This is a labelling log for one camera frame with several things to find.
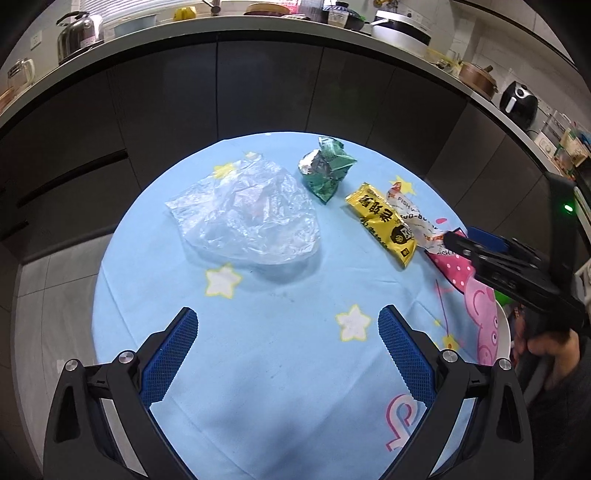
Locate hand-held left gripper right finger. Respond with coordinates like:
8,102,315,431
378,305,534,480

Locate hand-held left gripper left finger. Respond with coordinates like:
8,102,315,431
42,307,199,480

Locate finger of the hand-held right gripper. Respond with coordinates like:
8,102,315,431
442,231,497,278
465,226,543,266

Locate white orange food wrapper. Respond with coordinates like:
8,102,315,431
385,181,462,257

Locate person's right forearm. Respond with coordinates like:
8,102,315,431
517,360,591,480

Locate person's right hand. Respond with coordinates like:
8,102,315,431
512,318,583,394

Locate yellow snack packet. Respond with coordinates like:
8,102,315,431
345,182,419,269

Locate blue cartoon tablecloth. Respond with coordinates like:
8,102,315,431
92,131,513,480

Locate colourful carton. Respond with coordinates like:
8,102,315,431
556,129,591,167

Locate black air fryer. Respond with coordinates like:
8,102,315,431
500,80,539,129

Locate green foil wrapper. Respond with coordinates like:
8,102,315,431
298,136,358,204

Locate brown wooden pot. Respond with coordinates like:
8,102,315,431
458,61,499,100

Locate clear plastic bag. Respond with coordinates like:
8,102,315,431
165,152,321,265

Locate clear glass cups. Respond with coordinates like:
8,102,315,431
427,48,462,77

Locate white rice cooker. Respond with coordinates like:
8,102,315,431
370,10,432,58

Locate dark lidded pot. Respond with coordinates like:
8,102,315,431
322,2,370,32

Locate dark kitchen cabinets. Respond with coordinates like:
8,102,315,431
0,39,550,264

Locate grey kitchen countertop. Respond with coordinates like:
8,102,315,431
0,9,568,185

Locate glass jug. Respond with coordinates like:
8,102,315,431
7,58,37,90

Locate steel kettle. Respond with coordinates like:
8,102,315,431
56,11,106,65

